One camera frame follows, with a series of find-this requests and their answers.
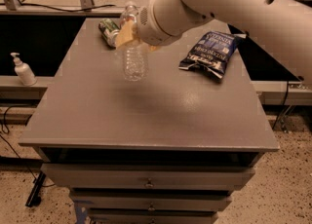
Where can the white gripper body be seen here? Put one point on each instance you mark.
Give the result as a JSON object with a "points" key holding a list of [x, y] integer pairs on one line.
{"points": [[148, 25]]}

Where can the green soda can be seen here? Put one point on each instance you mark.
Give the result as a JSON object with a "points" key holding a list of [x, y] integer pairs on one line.
{"points": [[109, 31]]}

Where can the top drawer knob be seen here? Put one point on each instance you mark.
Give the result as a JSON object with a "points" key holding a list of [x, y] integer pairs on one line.
{"points": [[149, 184]]}

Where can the blue chip bag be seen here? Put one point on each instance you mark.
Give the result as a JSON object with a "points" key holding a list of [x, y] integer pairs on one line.
{"points": [[212, 53]]}

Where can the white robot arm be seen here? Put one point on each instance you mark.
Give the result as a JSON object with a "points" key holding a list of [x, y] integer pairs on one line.
{"points": [[283, 28]]}

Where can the white pump dispenser bottle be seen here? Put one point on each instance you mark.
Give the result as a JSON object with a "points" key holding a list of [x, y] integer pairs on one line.
{"points": [[23, 70]]}

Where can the clear plastic water bottle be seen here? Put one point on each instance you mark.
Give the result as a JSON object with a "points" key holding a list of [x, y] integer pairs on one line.
{"points": [[135, 62]]}

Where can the black floor bracket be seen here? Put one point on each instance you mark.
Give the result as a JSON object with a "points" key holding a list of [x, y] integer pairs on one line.
{"points": [[34, 199]]}

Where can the drawer knob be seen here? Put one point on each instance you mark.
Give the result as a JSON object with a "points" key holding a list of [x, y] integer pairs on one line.
{"points": [[151, 207], [149, 184]]}

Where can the grey drawer cabinet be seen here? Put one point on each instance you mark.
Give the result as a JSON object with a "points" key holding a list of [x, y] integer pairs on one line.
{"points": [[101, 136]]}

